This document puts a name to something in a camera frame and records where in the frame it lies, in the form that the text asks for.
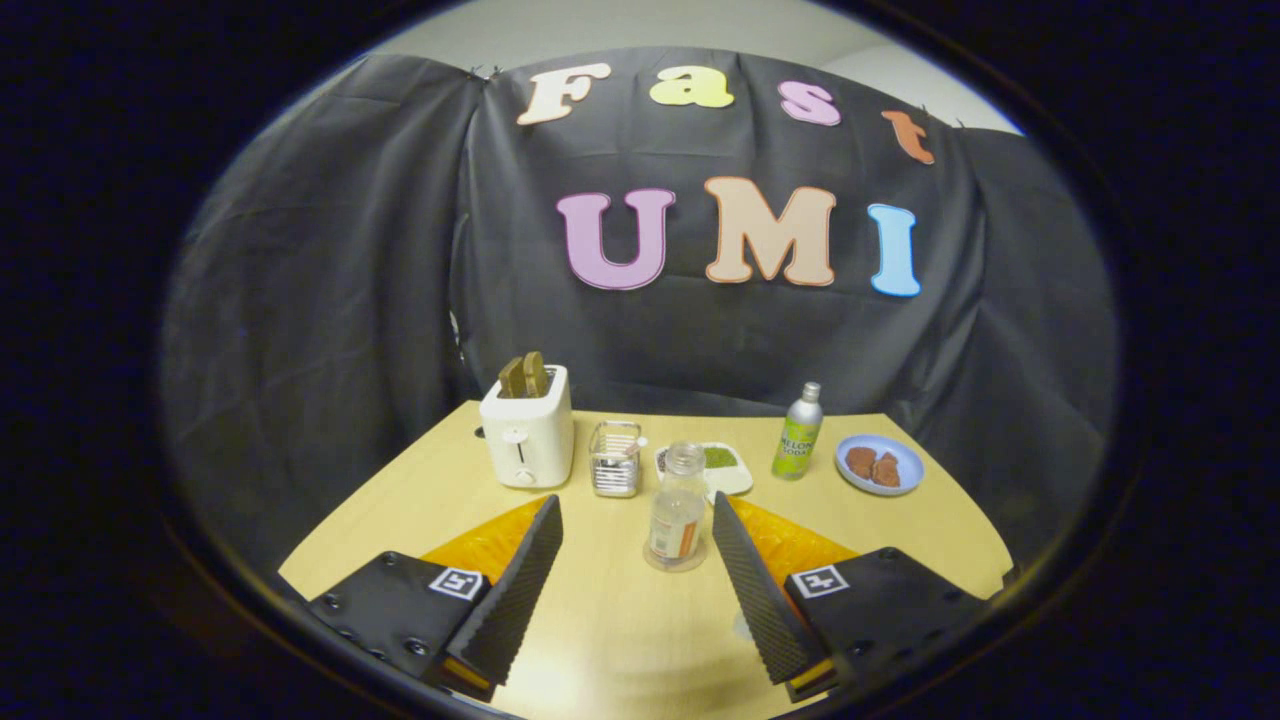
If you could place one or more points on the white toaster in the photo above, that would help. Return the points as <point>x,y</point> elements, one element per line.
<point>530,440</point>

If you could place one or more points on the green metal bottle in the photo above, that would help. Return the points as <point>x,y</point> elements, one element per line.
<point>797,440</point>

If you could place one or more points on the ribbed glass cup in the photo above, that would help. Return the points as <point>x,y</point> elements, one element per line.
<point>615,470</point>

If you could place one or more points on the white square coaster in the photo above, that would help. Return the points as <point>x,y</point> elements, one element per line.
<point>732,480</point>

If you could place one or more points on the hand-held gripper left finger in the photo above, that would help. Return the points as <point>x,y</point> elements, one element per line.
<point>520,590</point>

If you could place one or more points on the black backdrop cloth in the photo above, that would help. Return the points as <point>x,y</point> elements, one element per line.
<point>350,300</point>

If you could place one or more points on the blue plate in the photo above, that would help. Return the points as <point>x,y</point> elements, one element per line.
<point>908,456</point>

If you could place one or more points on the brown toast slice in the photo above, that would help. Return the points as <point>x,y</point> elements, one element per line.
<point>537,374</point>
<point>511,380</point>

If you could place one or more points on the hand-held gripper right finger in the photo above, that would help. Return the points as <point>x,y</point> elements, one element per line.
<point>760,600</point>

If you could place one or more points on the wooden table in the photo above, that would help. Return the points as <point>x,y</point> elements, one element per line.
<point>620,630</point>

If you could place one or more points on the clear plastic juice bottle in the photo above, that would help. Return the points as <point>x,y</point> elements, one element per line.
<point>677,520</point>

